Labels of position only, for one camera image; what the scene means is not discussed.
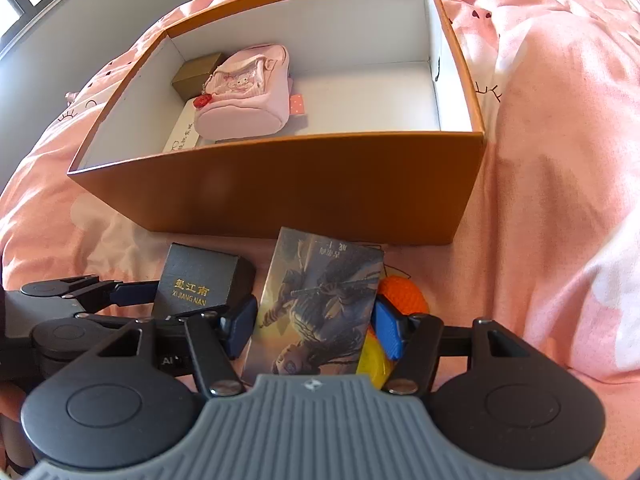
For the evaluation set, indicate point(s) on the pink mini backpack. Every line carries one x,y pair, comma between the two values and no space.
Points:
245,105

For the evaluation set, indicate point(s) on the orange crochet ball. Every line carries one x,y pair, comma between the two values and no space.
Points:
405,295

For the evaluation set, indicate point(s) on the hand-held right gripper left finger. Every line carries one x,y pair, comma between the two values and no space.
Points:
240,330

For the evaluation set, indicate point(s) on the long white box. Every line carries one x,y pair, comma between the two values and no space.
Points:
182,127

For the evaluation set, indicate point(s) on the orange cardboard box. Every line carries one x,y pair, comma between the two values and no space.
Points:
300,195

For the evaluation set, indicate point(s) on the black box with gold print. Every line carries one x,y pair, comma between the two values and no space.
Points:
200,270

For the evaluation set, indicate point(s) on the small olive gold box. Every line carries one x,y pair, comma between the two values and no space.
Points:
197,77

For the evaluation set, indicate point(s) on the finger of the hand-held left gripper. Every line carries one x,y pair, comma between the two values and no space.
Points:
137,294
150,318

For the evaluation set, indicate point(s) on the person's left forearm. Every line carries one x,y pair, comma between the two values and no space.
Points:
10,410

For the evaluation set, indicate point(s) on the pink printed blanket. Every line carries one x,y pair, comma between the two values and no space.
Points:
550,210

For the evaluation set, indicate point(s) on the yellow round disc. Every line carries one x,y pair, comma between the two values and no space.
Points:
372,360

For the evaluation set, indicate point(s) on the illustrated picture card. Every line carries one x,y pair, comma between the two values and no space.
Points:
315,300

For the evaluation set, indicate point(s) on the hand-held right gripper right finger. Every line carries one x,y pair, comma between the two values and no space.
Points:
387,330

